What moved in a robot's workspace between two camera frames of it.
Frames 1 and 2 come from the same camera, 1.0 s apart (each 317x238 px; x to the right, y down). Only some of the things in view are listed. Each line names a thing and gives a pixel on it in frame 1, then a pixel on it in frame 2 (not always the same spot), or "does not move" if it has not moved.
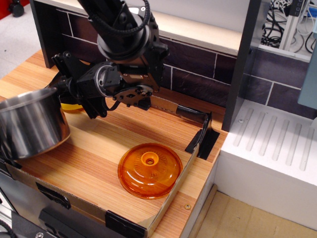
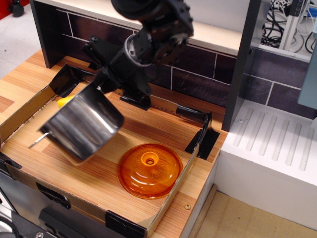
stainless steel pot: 31,122 to 84,126
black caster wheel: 16,8 does not move
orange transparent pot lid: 149,170 does not move
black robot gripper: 93,83 to 124,69
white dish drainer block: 269,160 does not move
